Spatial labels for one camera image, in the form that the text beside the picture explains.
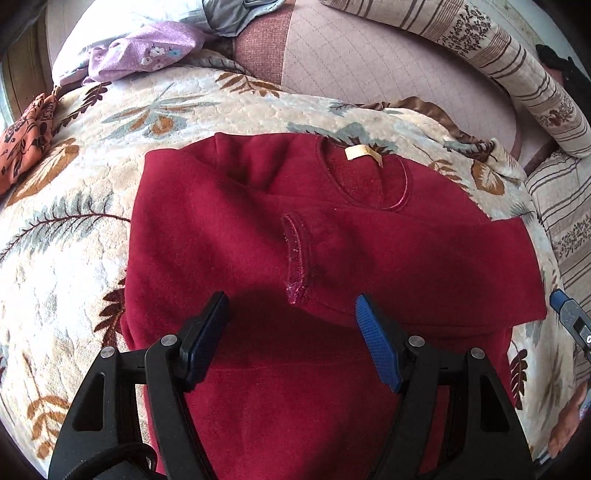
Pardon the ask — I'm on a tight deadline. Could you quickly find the leaf print fleece blanket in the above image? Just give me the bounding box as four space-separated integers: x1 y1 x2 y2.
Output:
0 60 591 467

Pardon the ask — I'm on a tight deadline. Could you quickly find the pink quilted bed sheet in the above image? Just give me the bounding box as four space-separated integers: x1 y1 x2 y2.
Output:
231 0 559 171

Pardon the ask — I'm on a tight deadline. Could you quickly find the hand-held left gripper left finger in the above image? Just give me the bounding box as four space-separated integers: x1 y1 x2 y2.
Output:
48 291 230 480

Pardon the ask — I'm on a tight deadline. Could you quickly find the red sweater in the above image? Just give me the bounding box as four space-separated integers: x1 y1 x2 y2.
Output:
122 131 548 480

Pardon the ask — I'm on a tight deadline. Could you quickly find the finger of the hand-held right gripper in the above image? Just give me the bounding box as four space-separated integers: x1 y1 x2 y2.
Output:
549 288 591 365

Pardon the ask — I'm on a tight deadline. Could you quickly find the purple floral cloth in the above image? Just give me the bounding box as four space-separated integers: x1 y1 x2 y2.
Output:
83 23 208 85

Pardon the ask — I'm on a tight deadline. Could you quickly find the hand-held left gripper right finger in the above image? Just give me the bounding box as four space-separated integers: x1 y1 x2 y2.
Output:
355 294 536 480

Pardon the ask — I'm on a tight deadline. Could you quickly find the white cloth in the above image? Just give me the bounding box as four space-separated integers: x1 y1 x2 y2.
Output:
51 0 213 88

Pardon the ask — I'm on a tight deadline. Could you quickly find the black cloth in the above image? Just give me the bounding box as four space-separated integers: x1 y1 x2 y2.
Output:
536 44 580 93

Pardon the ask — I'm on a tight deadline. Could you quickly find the grey cloth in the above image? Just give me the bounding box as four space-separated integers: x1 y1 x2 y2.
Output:
203 0 287 38

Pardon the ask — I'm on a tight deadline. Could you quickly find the striped floral pillow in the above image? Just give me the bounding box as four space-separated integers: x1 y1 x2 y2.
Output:
524 150 591 305

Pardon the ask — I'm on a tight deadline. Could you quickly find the orange floral cloth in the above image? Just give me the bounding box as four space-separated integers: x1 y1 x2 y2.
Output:
0 90 59 195

